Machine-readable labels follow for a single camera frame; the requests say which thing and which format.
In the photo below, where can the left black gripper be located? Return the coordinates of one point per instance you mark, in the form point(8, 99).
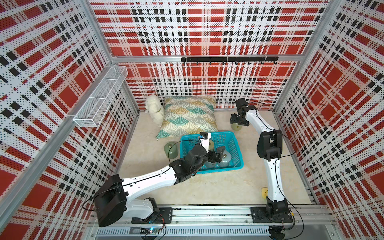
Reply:
point(218, 155)

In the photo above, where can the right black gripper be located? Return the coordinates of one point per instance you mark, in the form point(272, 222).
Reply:
point(233, 118)

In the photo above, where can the yellow-green tea canister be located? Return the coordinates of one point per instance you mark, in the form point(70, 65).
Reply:
point(236, 127)

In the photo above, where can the light blue tea canister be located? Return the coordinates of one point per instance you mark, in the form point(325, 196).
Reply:
point(226, 159)

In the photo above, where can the teal plastic basket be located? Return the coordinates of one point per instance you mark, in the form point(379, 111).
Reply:
point(225, 139)

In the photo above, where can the dark green tea canister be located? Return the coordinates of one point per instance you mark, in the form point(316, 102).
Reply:
point(171, 150)

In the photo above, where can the pale yellow tea canister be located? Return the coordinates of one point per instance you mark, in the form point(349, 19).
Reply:
point(211, 145)

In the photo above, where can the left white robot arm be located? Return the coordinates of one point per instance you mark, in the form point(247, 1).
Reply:
point(118, 197)

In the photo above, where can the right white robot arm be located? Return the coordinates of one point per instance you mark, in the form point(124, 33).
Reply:
point(270, 149)

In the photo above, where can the fan-patterned cushion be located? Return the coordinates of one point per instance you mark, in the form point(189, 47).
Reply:
point(188, 116)

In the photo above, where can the yellow sponge toy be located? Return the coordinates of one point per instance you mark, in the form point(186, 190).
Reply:
point(264, 192)

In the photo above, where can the white plush toy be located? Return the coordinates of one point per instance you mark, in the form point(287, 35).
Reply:
point(155, 109)

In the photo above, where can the green circuit board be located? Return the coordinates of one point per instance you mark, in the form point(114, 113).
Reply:
point(150, 231)

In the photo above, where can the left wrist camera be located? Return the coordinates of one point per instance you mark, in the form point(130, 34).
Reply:
point(205, 140)

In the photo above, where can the black wall hook rail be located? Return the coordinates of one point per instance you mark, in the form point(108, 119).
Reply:
point(261, 59)

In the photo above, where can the metal base rail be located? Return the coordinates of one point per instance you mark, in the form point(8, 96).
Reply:
point(224, 222)

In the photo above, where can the clear wire wall shelf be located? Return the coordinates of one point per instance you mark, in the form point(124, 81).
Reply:
point(93, 111)

